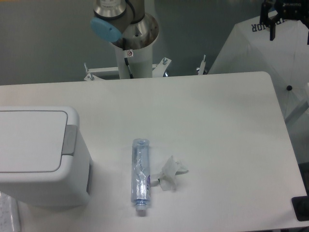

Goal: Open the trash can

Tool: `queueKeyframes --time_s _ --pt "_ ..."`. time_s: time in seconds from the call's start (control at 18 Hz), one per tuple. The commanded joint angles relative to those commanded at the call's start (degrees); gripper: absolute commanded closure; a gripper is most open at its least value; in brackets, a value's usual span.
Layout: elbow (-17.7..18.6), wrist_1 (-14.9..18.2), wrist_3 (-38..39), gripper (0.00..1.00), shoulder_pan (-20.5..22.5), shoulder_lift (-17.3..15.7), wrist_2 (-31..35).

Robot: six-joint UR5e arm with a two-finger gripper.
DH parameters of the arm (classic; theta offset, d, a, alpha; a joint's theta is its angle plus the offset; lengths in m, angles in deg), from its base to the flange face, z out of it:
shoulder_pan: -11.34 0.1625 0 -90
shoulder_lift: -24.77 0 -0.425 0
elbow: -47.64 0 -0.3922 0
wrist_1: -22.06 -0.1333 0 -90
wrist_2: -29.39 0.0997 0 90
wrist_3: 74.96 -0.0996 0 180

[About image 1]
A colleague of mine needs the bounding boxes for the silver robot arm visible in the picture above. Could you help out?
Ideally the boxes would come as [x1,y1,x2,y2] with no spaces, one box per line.
[90,0,309,50]

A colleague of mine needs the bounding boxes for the white plastic trash can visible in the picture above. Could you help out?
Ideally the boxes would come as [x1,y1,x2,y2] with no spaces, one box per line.
[0,106,93,207]

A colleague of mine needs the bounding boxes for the white photography umbrella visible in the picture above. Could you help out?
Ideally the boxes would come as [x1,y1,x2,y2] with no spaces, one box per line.
[209,17,309,117]

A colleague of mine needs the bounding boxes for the crumpled white paper tissue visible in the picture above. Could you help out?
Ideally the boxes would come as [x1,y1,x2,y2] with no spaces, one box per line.
[150,156,189,191]

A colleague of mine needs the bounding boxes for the black cable on pedestal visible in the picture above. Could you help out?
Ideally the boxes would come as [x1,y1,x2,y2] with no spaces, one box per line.
[122,37,134,79]

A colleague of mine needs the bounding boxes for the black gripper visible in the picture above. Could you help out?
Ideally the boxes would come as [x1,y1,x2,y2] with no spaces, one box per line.
[260,0,309,45]

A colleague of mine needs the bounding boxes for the black device at table edge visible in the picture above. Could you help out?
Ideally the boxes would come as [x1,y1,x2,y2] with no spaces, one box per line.
[292,196,309,221]

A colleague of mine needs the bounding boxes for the clear textured plastic item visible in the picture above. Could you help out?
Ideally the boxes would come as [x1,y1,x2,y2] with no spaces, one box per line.
[0,192,21,232]

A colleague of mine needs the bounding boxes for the crushed clear plastic bottle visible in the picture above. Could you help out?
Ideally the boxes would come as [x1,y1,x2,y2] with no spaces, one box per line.
[131,138,151,213]

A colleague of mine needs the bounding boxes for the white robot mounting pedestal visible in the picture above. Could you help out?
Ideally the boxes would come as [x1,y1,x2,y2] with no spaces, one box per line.
[83,41,208,82]

